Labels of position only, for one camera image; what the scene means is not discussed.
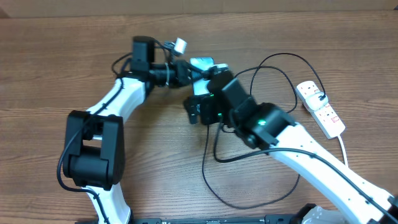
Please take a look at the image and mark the Samsung Galaxy smartphone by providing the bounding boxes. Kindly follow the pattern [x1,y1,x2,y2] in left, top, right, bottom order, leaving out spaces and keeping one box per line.
[190,57,215,96]

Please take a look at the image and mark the black charger cable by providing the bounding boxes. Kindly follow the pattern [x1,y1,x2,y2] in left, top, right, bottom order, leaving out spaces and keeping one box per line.
[201,52,327,210]

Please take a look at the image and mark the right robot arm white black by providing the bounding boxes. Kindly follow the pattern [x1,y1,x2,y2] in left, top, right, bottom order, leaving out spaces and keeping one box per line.
[186,70,397,223]

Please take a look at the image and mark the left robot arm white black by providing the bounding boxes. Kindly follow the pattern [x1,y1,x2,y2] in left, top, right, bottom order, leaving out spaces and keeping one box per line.
[56,36,197,223]

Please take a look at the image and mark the white charger plug adapter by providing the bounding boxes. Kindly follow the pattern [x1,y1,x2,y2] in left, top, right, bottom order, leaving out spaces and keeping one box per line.
[303,92,328,112]

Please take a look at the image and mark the white power strip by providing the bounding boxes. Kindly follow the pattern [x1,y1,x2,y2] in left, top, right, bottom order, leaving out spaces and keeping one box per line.
[296,81,346,139]

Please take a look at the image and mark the white power strip cord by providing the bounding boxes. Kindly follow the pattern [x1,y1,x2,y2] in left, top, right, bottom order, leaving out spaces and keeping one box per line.
[337,134,349,167]

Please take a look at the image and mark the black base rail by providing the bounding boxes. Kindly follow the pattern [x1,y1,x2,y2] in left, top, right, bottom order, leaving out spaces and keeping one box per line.
[132,214,303,224]

